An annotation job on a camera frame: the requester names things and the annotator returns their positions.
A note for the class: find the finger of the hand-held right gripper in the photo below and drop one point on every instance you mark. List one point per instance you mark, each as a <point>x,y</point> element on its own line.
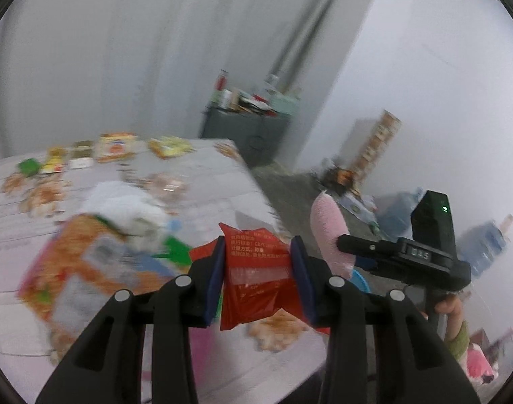
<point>366,246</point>

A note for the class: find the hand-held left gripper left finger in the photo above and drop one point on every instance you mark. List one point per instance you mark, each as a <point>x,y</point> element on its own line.
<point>213,277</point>

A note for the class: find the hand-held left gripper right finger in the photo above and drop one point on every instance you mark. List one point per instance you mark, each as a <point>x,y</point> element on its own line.
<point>300,277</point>

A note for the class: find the blue plastic bin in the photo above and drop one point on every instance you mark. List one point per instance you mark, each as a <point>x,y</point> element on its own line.
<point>360,282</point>

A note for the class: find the red snack packet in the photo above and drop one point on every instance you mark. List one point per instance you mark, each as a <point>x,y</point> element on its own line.
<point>256,277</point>

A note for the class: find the large orange snack bag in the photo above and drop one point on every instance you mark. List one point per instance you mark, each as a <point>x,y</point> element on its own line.
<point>83,277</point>

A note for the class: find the person's right hand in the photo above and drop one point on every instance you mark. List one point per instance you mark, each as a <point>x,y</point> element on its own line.
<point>449,305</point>

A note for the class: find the white carton box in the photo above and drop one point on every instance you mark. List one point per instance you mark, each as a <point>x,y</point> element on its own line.
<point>357,206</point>

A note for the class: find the empty blue water jug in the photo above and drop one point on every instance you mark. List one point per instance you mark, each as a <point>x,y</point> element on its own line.
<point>397,210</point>

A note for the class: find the blue water jug with label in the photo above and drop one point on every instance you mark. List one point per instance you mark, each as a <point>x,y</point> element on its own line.
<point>481,248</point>

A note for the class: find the small wooden piece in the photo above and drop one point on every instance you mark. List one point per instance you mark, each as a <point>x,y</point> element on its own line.
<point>505,223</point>

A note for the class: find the black cardboard box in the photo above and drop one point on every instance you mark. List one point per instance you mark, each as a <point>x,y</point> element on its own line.
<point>340,176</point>

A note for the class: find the floral printed cloth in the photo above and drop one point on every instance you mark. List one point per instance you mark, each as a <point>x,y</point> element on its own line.
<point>222,185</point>

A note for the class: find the white panel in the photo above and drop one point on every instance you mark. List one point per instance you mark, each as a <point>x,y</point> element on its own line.
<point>355,143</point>

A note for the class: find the tall patterned carton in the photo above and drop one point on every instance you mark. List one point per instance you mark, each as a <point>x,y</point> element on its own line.
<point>378,143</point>

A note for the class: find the white crumpled plastic bag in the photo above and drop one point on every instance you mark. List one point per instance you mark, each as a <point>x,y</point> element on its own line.
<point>126,210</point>

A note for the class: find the pink clothing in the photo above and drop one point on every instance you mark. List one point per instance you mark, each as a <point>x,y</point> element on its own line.
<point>477,364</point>

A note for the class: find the yellow snack packet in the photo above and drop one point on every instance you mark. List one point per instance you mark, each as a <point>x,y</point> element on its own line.
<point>171,147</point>

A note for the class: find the grey cabinet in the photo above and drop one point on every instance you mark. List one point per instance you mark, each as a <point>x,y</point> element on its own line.
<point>248,134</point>

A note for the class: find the mint green basket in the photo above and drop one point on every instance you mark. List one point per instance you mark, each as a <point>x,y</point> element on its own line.
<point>286,104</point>

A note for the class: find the orange and yellow snack bag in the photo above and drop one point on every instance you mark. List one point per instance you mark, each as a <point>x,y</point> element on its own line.
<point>115,148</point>

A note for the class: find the white and green packet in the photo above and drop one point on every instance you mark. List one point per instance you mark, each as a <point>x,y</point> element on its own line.
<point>81,155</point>

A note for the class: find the small yellow packet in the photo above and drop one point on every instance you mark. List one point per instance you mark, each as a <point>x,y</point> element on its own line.
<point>54,162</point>

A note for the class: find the red bottle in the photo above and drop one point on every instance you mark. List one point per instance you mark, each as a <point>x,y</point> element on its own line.
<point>222,80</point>

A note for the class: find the small green packet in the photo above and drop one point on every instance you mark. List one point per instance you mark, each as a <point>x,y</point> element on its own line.
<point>29,167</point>

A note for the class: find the grey curtain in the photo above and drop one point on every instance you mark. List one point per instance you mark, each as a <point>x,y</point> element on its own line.
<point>155,50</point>

